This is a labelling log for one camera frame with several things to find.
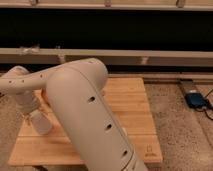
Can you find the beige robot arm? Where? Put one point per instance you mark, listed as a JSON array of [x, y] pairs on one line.
[[74, 92]]

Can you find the blue device on floor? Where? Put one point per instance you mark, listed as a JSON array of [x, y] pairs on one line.
[[195, 100]]

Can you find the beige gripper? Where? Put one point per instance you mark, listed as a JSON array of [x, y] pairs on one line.
[[27, 102]]

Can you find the long wooden bench rail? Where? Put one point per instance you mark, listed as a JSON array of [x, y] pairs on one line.
[[110, 57]]

